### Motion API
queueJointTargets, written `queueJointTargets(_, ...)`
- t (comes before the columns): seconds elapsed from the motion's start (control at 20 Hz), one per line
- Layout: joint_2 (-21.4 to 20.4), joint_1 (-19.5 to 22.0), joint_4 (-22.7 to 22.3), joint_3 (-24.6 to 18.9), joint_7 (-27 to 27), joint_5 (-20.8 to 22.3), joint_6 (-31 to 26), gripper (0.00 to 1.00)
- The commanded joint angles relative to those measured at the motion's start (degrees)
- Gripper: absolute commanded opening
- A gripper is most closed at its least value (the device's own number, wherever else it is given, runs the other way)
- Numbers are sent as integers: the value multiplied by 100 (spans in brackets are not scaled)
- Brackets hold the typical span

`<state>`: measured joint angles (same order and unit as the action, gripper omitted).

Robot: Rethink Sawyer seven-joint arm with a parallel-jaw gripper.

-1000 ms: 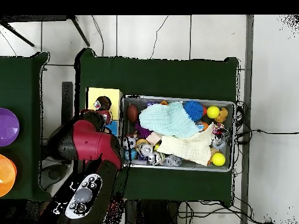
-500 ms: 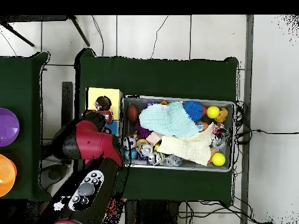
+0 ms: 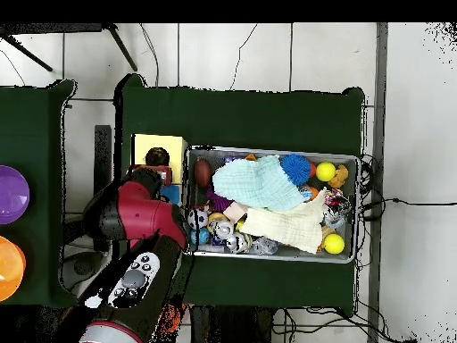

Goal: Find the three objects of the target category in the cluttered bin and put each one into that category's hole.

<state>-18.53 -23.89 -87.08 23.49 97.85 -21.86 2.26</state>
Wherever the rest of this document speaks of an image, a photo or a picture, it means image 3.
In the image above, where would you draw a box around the colourful patterned cloth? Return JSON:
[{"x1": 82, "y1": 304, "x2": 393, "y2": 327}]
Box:
[{"x1": 145, "y1": 147, "x2": 170, "y2": 166}]

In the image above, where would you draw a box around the wooden box with three holes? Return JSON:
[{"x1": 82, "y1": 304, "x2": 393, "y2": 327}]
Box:
[{"x1": 130, "y1": 133, "x2": 189, "y2": 206}]

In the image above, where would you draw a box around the shallow mesh bin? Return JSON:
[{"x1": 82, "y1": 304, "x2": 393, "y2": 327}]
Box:
[{"x1": 179, "y1": 145, "x2": 361, "y2": 264}]

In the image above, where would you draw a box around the brown toy football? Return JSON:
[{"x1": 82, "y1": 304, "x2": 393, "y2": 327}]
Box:
[{"x1": 193, "y1": 159, "x2": 213, "y2": 188}]

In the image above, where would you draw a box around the small soccer ball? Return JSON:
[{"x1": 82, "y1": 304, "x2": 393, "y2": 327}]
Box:
[{"x1": 187, "y1": 209, "x2": 210, "y2": 230}]

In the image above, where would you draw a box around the black upright panel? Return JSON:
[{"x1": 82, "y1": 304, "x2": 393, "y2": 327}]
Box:
[{"x1": 93, "y1": 124, "x2": 112, "y2": 194}]

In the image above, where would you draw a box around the small blue globe ball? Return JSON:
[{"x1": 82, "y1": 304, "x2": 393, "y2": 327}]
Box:
[{"x1": 189, "y1": 227, "x2": 211, "y2": 247}]

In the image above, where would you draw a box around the crushed can with printed label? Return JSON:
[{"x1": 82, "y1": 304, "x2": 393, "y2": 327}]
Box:
[{"x1": 207, "y1": 212, "x2": 237, "y2": 239}]

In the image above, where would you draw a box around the light blue muslin cloth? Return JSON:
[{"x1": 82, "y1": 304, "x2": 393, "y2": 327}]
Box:
[{"x1": 212, "y1": 155, "x2": 308, "y2": 213}]

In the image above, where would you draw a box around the crushed silver can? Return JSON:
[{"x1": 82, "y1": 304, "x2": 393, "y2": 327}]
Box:
[{"x1": 225, "y1": 231, "x2": 253, "y2": 254}]

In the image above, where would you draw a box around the blue spiky ball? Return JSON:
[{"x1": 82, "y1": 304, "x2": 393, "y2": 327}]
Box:
[{"x1": 278, "y1": 153, "x2": 312, "y2": 187}]

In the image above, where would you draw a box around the cream muslin cloth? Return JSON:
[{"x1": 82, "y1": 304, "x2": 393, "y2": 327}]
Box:
[{"x1": 239, "y1": 187, "x2": 328, "y2": 255}]

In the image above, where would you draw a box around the black tripod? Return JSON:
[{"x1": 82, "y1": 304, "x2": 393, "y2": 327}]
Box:
[{"x1": 0, "y1": 22, "x2": 138, "y2": 72}]

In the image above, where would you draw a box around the dark green side tablecloth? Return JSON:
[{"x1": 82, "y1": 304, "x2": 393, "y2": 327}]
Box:
[{"x1": 0, "y1": 79, "x2": 81, "y2": 310}]

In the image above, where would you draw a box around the purple plastic bowl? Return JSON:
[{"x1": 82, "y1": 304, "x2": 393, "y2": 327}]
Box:
[{"x1": 0, "y1": 164, "x2": 30, "y2": 225}]

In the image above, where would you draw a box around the yellow ball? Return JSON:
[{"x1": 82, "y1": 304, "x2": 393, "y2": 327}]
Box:
[
  {"x1": 322, "y1": 232, "x2": 346, "y2": 255},
  {"x1": 315, "y1": 161, "x2": 337, "y2": 182}
]

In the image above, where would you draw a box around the orange plastic bowl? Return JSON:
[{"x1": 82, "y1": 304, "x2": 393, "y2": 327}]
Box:
[{"x1": 0, "y1": 235, "x2": 27, "y2": 303}]

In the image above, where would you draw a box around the black power cable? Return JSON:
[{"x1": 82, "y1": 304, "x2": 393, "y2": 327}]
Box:
[{"x1": 358, "y1": 197, "x2": 457, "y2": 221}]

